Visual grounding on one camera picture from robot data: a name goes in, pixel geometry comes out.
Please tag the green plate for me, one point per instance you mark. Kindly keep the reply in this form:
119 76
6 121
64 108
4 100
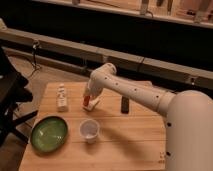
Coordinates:
49 134

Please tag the clear plastic cup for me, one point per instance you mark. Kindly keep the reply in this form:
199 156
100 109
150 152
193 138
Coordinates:
89 130

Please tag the black rectangular block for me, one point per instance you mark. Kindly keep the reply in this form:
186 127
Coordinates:
124 105

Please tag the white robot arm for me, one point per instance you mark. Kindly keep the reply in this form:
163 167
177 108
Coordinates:
189 117

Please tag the white tube bottle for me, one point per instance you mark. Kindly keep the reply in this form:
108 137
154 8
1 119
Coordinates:
61 101

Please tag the white sponge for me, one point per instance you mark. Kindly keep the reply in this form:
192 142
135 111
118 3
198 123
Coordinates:
92 104

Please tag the black chair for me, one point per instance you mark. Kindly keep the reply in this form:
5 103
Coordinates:
12 91

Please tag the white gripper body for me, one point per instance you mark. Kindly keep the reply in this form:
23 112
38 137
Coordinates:
92 90

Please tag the wooden table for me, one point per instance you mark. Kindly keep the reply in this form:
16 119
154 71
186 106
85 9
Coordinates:
132 142

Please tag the red pepper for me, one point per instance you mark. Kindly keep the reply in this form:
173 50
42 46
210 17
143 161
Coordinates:
86 100

